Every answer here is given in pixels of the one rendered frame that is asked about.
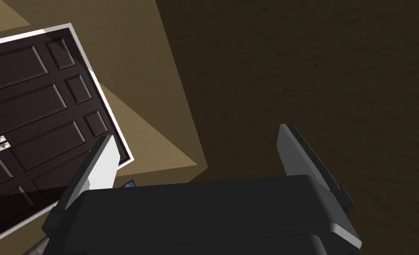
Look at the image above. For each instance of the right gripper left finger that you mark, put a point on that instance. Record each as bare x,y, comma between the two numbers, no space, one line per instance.
99,166

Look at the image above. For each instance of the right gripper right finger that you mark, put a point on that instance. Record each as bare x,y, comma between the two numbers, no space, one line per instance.
303,156

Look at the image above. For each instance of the dark brown panelled door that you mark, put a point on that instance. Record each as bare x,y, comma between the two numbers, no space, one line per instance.
32,106

